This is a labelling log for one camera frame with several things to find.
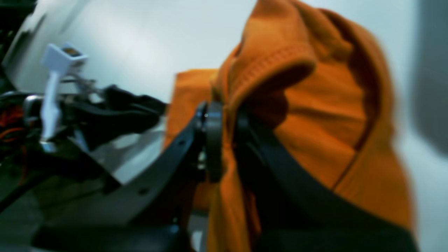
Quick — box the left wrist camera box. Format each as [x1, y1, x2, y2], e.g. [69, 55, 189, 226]
[41, 43, 89, 75]

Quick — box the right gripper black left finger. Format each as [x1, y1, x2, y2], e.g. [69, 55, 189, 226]
[31, 101, 223, 252]

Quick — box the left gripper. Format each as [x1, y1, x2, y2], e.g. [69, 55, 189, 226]
[1, 63, 167, 161]

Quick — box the orange t-shirt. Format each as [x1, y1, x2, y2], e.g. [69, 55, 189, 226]
[166, 0, 413, 252]

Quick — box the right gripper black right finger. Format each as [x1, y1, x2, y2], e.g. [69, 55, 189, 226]
[234, 107, 418, 252]

